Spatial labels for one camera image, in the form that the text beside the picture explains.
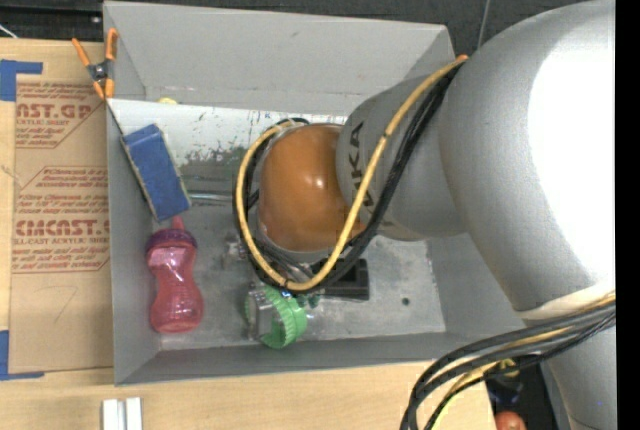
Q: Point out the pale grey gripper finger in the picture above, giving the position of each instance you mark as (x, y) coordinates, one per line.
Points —
(267, 315)
(255, 315)

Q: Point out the black box-shaped block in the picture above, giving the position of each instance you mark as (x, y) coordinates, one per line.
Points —
(352, 282)

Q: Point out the pink bottle with purple lid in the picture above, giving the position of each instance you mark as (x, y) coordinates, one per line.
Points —
(176, 293)

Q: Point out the blue sponge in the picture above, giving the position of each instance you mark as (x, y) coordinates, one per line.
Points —
(156, 173)

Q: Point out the brown cardboard board red print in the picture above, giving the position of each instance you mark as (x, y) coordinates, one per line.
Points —
(55, 318)

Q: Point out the small yellow object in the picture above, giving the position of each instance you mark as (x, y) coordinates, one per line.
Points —
(167, 100)

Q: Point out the grey metal bin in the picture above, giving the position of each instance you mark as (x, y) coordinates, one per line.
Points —
(280, 53)

